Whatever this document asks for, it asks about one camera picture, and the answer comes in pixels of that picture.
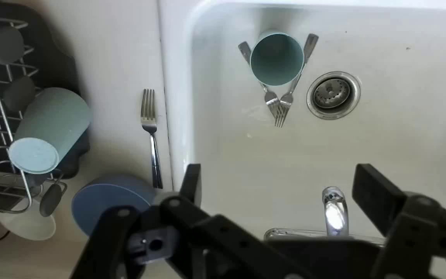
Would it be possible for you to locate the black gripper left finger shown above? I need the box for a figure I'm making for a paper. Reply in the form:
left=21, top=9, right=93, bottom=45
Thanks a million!
left=69, top=163, right=306, bottom=279

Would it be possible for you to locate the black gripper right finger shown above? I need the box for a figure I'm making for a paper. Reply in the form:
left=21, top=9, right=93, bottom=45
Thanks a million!
left=351, top=163, right=446, bottom=279

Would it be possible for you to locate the dark blue plate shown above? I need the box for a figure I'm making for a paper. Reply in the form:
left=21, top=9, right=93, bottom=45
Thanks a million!
left=71, top=174, right=158, bottom=237

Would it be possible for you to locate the white sink basin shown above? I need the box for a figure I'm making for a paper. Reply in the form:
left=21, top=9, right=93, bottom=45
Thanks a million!
left=159, top=0, right=446, bottom=279

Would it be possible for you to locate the metal sink drain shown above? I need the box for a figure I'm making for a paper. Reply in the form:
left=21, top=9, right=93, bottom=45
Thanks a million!
left=305, top=70, right=362, bottom=122

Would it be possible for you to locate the dark grey cup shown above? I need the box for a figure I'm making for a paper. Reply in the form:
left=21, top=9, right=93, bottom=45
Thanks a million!
left=1, top=76, right=37, bottom=113
left=0, top=26, right=26, bottom=65
left=38, top=181, right=68, bottom=219

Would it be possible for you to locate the grey teal cup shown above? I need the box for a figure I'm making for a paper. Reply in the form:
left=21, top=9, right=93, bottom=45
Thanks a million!
left=249, top=29, right=306, bottom=88

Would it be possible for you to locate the small white bowl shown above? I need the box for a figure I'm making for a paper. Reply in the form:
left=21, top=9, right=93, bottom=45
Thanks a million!
left=0, top=198, right=59, bottom=243

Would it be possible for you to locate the chrome faucet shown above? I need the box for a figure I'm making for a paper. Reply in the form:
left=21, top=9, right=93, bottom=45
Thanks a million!
left=261, top=184, right=351, bottom=242

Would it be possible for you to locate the silver fork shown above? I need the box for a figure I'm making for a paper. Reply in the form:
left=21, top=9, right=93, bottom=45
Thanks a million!
left=139, top=88, right=164, bottom=191
left=237, top=40, right=285, bottom=119
left=272, top=33, right=320, bottom=129

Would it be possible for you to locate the black drying mat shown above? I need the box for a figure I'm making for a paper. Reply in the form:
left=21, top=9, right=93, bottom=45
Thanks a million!
left=0, top=0, right=93, bottom=180

